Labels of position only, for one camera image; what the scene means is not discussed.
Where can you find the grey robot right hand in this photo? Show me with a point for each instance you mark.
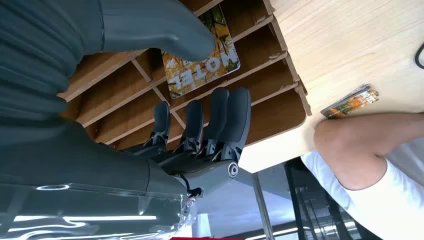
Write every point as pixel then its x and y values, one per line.
pixel 82 159

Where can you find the wooden slotted card rack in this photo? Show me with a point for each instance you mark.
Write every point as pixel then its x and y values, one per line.
pixel 271 119

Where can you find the person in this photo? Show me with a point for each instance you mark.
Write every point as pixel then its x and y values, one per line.
pixel 381 205

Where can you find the red barrier belt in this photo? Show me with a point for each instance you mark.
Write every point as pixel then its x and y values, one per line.
pixel 198 238

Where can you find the metal table leg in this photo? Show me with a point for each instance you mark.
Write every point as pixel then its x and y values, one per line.
pixel 263 212

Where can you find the black office chair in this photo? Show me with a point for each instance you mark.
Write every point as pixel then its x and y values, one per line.
pixel 304 198

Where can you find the stack of hotel cards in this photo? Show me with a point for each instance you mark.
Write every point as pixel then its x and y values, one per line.
pixel 351 102

